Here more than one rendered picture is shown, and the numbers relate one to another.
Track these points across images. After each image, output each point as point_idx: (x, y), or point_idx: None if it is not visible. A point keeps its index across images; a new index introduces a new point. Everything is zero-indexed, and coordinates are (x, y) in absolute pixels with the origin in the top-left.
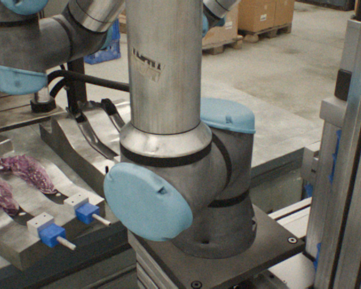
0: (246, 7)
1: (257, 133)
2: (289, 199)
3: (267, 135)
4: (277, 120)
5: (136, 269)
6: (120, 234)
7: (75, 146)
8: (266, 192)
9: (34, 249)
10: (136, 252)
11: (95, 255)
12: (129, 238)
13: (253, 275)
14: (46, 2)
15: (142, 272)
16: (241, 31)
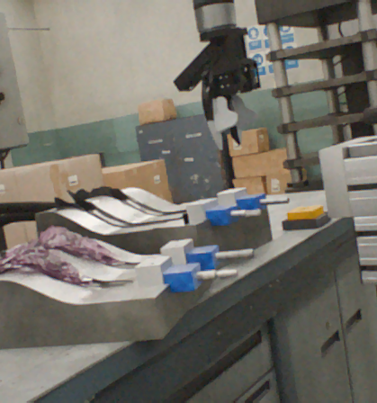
0: None
1: (306, 205)
2: (371, 293)
3: (320, 202)
4: (313, 196)
5: (357, 253)
6: (228, 326)
7: (100, 231)
8: (350, 279)
9: (166, 300)
10: (354, 217)
11: (207, 362)
12: (331, 207)
13: None
14: None
15: (375, 241)
16: None
